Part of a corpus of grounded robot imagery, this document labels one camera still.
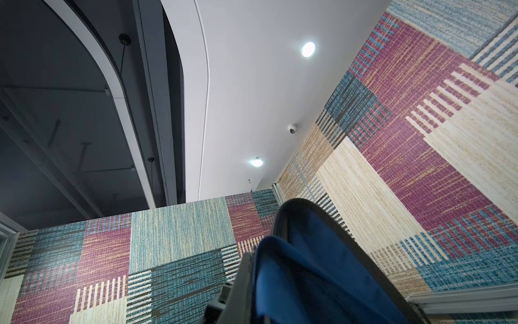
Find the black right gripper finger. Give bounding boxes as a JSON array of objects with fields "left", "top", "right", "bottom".
[{"left": 200, "top": 252, "right": 257, "bottom": 323}]

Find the blue zip jacket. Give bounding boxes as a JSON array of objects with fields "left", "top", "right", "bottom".
[{"left": 251, "top": 198, "right": 423, "bottom": 323}]

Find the round ceiling light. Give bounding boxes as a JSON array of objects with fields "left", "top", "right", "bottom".
[
  {"left": 301, "top": 41, "right": 316, "bottom": 58},
  {"left": 250, "top": 157, "right": 264, "bottom": 167}
]

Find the white ceiling dome camera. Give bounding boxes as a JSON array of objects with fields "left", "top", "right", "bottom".
[{"left": 288, "top": 124, "right": 298, "bottom": 134}]

